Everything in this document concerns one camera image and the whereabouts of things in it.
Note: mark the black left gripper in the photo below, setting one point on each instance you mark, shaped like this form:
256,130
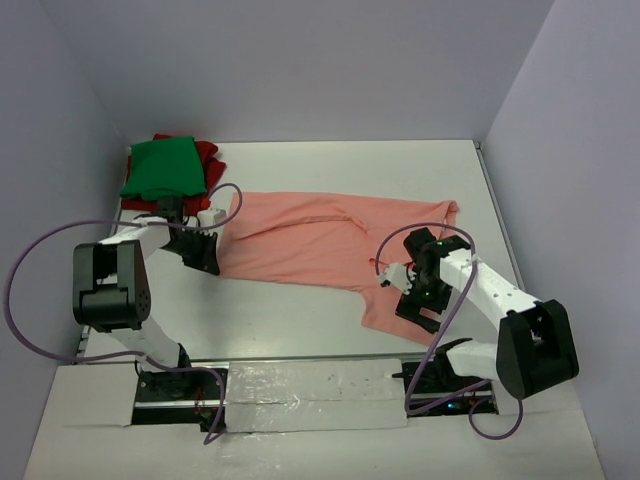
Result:
207,260

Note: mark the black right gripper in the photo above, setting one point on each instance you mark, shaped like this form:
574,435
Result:
410,305

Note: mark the pink t shirt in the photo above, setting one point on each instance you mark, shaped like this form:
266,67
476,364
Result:
329,240

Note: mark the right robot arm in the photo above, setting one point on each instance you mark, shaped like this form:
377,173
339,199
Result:
534,350

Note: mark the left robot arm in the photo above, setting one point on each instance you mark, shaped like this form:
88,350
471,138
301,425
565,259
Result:
112,296

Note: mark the red folded t shirt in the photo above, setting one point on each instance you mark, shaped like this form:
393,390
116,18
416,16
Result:
213,170

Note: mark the green folded t shirt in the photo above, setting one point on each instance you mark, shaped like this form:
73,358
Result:
164,167

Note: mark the silver tape patch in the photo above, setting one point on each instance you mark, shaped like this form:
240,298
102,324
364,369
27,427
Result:
280,397

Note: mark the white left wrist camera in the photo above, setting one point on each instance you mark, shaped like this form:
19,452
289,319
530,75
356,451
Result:
211,216

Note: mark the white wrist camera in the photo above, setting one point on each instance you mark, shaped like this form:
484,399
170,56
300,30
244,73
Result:
211,216
398,275

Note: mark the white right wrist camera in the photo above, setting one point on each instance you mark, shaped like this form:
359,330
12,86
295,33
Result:
398,275

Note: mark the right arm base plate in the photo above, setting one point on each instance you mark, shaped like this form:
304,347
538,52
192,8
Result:
437,391

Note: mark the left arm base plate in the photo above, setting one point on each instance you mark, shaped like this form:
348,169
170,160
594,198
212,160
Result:
166,398

